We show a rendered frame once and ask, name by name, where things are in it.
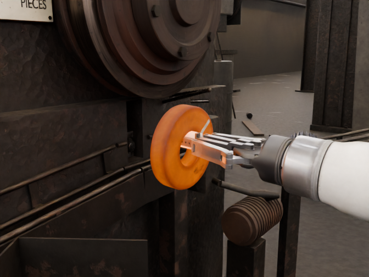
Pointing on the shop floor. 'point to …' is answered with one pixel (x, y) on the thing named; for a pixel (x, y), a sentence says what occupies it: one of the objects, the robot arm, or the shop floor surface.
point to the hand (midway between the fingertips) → (184, 138)
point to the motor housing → (249, 234)
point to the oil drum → (221, 66)
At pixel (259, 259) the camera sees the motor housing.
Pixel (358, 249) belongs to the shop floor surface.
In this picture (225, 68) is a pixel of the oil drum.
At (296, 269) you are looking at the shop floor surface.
